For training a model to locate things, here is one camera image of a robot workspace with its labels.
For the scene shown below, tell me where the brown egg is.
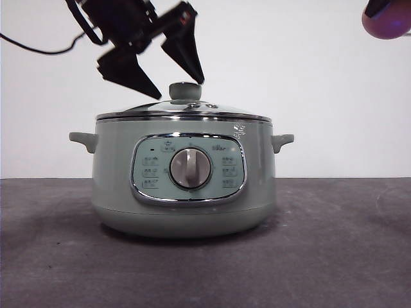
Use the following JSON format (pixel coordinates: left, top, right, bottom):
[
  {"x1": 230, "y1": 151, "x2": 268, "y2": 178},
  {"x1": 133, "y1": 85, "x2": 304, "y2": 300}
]
[{"x1": 361, "y1": 0, "x2": 411, "y2": 40}]

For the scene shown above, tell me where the glass lid with green knob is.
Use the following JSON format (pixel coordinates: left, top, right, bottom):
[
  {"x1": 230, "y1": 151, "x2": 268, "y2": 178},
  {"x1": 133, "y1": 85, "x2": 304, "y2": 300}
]
[{"x1": 96, "y1": 81, "x2": 272, "y2": 123}]

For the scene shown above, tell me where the pale green electric pot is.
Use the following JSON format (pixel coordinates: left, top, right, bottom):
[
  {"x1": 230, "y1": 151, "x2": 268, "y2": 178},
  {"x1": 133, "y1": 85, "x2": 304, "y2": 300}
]
[{"x1": 68, "y1": 107, "x2": 295, "y2": 240}]

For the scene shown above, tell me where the black looped cable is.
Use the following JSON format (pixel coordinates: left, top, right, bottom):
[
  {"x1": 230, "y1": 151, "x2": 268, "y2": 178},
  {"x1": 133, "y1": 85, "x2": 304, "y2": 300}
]
[{"x1": 66, "y1": 0, "x2": 107, "y2": 45}]

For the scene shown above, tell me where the thin black cable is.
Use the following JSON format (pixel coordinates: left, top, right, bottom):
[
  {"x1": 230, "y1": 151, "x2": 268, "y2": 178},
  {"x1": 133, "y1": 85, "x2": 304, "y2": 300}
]
[{"x1": 0, "y1": 31, "x2": 87, "y2": 55}]

